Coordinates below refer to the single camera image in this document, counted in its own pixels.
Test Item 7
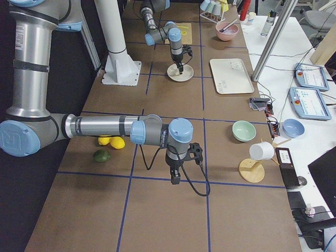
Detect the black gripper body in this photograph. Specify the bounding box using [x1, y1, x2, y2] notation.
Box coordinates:
[171, 45, 193, 66]
[165, 142, 203, 175]

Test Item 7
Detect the cream round plate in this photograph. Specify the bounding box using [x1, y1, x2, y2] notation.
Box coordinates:
[167, 64, 194, 82]

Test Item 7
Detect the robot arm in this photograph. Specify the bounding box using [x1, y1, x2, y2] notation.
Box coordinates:
[1, 2, 169, 191]
[140, 0, 193, 75]

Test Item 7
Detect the cream bear serving tray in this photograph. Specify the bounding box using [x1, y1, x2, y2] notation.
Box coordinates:
[209, 58, 254, 95]

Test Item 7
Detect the bamboo cutting board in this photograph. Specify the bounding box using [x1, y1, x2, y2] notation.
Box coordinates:
[176, 23, 192, 45]

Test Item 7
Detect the metal black-tipped stirrer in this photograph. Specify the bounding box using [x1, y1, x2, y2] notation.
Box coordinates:
[219, 18, 238, 33]

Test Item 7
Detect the mint green bowl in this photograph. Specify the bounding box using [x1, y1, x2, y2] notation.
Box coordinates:
[232, 120, 257, 142]

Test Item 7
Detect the pink bowl of ice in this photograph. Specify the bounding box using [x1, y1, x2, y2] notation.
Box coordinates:
[215, 22, 239, 41]

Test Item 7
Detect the wooden mug tree stand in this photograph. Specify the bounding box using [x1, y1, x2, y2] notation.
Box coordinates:
[238, 139, 290, 183]

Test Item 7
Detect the yellow lemon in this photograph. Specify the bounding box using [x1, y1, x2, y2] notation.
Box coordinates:
[98, 135, 111, 146]
[109, 136, 125, 150]

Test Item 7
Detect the white mug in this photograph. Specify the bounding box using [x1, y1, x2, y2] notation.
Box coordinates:
[249, 142, 275, 160]

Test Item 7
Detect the dark green avocado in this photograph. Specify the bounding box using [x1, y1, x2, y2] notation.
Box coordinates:
[93, 150, 111, 163]

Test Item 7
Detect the folded grey cloth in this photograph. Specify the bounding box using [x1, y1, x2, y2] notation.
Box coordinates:
[248, 97, 270, 111]

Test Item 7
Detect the red bottle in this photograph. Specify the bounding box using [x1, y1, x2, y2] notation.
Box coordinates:
[239, 0, 251, 21]

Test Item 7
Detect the blue bowl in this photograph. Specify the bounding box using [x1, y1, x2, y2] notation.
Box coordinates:
[282, 119, 305, 138]

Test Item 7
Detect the clear water bottle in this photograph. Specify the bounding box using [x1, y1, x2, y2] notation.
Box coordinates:
[260, 9, 277, 37]

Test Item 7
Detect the lower teach pendant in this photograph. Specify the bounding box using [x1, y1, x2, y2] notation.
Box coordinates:
[289, 87, 332, 121]

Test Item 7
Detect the teach pendant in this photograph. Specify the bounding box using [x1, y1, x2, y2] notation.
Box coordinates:
[294, 63, 330, 92]
[289, 87, 332, 121]

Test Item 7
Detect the upper teach pendant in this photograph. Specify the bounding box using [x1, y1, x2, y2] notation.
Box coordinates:
[294, 63, 330, 92]

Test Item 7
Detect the black camera cable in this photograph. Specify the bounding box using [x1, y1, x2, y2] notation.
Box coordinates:
[138, 143, 211, 196]

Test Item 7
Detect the white wire cup rack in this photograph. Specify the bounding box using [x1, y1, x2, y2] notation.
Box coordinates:
[200, 0, 229, 23]

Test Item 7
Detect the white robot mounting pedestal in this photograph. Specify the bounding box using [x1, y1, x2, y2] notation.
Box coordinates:
[94, 0, 142, 86]

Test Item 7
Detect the aluminium frame post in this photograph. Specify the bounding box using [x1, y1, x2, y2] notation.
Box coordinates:
[251, 0, 298, 82]

